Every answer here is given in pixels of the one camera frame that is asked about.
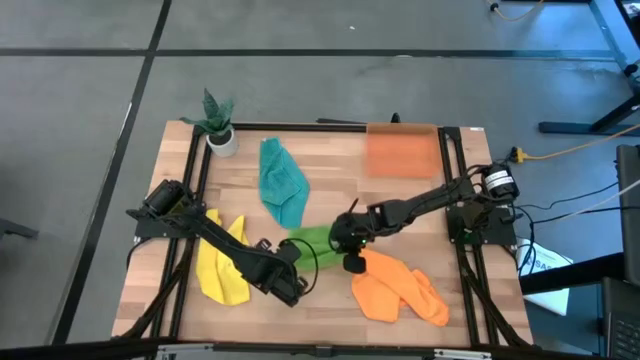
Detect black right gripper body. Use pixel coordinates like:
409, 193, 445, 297
330, 207, 384, 256

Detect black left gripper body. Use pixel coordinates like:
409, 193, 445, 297
249, 247, 306, 294

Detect green microfiber towel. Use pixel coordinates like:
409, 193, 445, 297
288, 225, 347, 274

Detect teal microfiber towel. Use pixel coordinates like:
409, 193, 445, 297
258, 137, 311, 230

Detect yellow microfiber towel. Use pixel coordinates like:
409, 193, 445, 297
194, 208, 251, 307

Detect orange microfiber towel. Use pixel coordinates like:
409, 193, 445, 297
350, 248, 451, 328

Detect orange basket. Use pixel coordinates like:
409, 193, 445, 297
364, 122, 444, 180

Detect black front crossbar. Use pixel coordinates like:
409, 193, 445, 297
0, 338, 640, 360

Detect white plant pot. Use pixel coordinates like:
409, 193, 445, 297
205, 127, 240, 159

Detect green artificial plant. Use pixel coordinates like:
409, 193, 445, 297
179, 88, 236, 139

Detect white paper bag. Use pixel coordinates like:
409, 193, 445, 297
517, 238, 574, 317

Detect grey chair base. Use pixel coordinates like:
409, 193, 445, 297
0, 218, 39, 241

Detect black keyboard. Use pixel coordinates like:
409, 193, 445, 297
602, 277, 640, 360

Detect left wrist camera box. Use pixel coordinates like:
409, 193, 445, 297
276, 283, 308, 309

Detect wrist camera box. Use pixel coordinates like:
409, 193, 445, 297
276, 283, 308, 309
342, 251, 368, 275

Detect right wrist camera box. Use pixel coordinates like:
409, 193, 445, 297
342, 251, 368, 275

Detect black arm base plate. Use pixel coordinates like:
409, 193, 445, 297
125, 199, 207, 240
445, 204, 517, 246

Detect yellow extension cord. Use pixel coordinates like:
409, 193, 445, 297
509, 124, 640, 164

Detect black desk leg frame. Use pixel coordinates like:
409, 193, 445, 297
537, 0, 640, 136

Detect orange floor cable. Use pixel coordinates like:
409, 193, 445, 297
487, 0, 546, 23

